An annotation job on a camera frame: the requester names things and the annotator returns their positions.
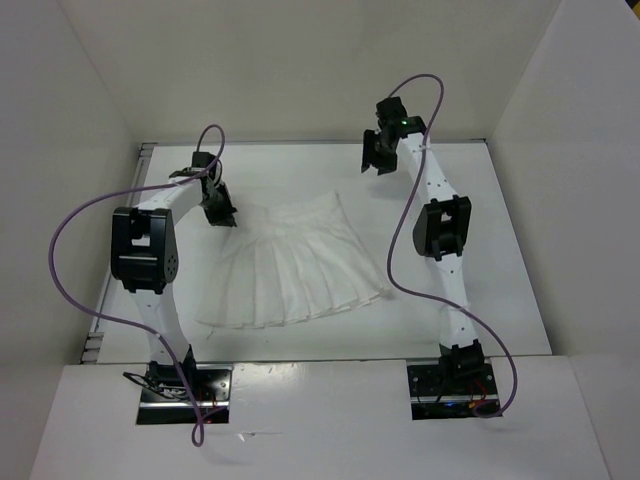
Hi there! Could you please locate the white pleated skirt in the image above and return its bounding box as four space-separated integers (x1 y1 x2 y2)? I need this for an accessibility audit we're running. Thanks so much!
195 191 390 330

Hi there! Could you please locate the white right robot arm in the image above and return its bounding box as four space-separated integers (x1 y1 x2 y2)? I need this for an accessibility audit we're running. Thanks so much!
361 115 485 395

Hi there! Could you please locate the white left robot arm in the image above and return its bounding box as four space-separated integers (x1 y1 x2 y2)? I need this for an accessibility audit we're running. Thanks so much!
111 164 236 400

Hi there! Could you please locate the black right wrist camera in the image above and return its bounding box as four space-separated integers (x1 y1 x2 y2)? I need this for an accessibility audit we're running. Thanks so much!
376 96 408 129

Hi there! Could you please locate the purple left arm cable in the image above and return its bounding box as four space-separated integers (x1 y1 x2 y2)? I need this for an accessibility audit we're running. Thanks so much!
48 124 226 448

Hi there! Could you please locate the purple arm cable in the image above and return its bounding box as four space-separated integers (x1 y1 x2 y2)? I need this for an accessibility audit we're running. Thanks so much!
48 124 226 448
387 73 519 419

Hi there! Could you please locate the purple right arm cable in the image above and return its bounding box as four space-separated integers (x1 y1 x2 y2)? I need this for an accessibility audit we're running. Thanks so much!
387 73 519 419

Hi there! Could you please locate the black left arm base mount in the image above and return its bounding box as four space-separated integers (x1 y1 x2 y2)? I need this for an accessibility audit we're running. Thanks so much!
123 363 233 426

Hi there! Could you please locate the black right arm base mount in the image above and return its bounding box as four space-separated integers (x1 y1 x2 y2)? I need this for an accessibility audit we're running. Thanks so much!
406 361 501 421

